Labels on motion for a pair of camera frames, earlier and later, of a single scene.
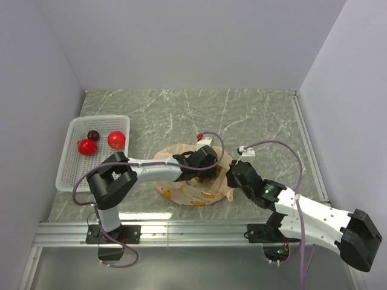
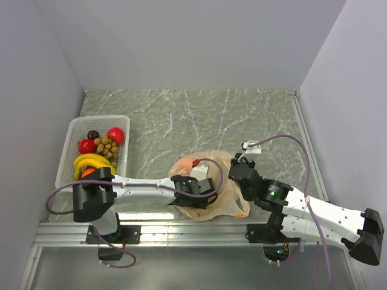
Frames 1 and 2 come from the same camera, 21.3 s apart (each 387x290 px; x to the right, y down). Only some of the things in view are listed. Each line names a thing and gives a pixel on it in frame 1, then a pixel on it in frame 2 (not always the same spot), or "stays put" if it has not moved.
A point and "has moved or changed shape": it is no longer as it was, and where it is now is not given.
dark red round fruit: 93,135 stays put
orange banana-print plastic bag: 193,191 has moved or changed shape
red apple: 87,147 stays put
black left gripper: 209,171 → 201,203
